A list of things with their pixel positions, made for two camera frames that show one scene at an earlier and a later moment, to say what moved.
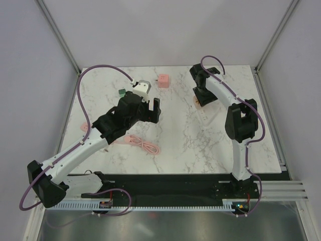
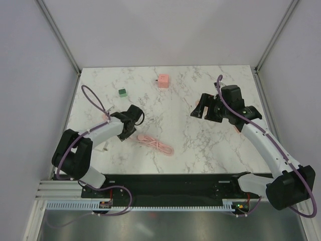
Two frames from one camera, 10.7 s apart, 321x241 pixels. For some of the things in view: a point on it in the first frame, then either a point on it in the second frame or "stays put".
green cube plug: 122,92 stays put
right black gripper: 204,100 to 207,100
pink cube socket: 163,81 stays put
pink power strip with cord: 134,141 to 161,148
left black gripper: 150,116 to 123,136
